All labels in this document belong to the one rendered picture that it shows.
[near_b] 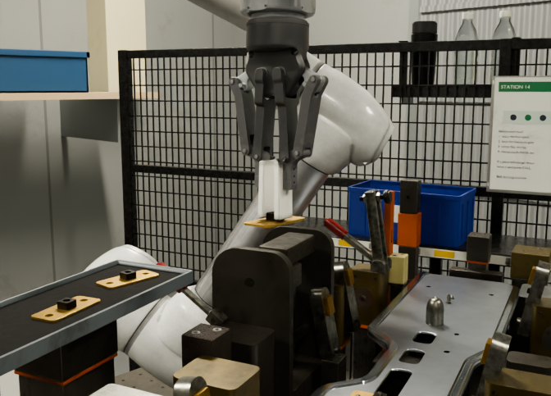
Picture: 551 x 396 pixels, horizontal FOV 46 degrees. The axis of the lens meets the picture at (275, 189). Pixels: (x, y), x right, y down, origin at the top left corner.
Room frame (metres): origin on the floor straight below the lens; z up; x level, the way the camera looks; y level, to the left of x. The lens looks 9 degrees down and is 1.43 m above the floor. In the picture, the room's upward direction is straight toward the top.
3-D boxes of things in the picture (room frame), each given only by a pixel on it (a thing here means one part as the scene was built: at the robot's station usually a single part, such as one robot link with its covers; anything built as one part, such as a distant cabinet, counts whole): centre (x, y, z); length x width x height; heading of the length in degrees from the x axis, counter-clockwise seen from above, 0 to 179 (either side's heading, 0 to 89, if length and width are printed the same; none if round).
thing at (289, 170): (0.77, -0.02, 1.33); 0.03 x 0.01 x 0.05; 55
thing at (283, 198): (0.78, -0.01, 1.30); 0.03 x 0.01 x 0.07; 145
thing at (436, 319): (1.14, -0.29, 1.02); 0.03 x 0.03 x 0.07
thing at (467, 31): (1.87, -0.54, 1.53); 0.07 x 0.07 x 0.20
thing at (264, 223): (0.78, 0.00, 1.27); 0.08 x 0.04 x 0.01; 145
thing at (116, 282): (0.88, 0.21, 1.17); 0.08 x 0.04 x 0.01; 139
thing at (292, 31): (0.79, 0.00, 1.46); 0.08 x 0.07 x 0.09; 55
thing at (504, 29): (1.83, -0.63, 1.53); 0.07 x 0.07 x 0.20
